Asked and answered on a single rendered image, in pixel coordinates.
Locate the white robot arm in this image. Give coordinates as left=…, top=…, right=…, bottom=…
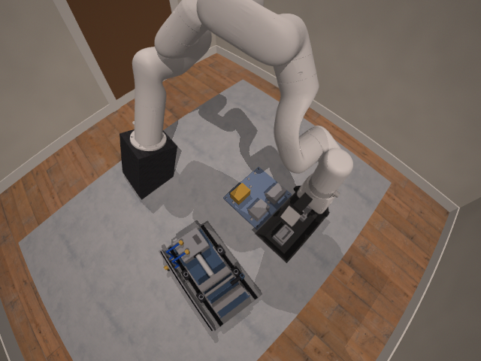
left=130, top=0, right=353, bottom=199

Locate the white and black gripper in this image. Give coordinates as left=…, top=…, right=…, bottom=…
left=293, top=174, right=335, bottom=217

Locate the yellow-brown block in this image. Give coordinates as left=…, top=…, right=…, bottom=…
left=230, top=183, right=250, bottom=205

